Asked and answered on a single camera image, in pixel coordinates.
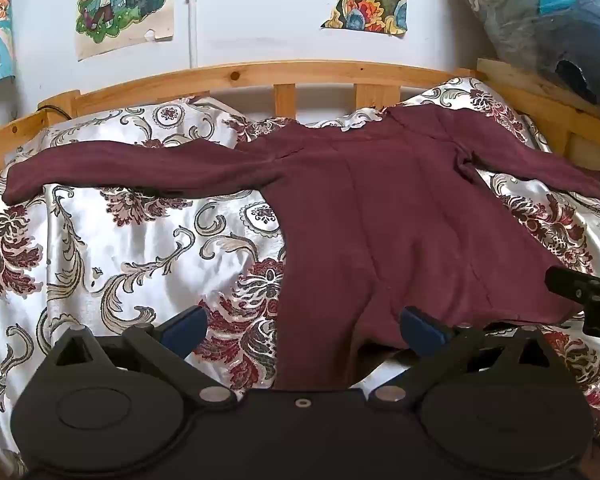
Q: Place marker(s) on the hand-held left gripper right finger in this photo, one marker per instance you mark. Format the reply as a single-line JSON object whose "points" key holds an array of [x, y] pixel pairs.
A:
{"points": [[420, 331]]}

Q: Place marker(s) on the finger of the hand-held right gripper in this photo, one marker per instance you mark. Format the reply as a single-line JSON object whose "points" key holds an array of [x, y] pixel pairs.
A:
{"points": [[572, 286]]}

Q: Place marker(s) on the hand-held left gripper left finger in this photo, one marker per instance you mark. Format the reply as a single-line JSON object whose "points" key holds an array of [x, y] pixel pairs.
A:
{"points": [[186, 329]]}

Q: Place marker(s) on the maroon knit sweater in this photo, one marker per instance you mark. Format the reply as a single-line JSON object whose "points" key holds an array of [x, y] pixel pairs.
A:
{"points": [[380, 210]]}

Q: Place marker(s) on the floral satin bedspread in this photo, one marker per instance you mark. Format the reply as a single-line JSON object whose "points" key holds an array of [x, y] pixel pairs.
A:
{"points": [[130, 240]]}

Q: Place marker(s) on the rolled blue grey quilt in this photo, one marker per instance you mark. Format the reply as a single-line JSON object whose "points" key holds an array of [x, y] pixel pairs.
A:
{"points": [[540, 15]]}

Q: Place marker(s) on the wooden bed frame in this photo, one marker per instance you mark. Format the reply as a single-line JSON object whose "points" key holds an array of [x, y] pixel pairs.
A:
{"points": [[285, 72]]}

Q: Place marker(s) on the white wall pipe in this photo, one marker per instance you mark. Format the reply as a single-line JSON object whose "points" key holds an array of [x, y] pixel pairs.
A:
{"points": [[193, 25]]}

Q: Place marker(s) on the cartoon figure green wall poster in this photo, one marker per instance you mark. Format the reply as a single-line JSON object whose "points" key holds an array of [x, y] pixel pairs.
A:
{"points": [[122, 5]]}

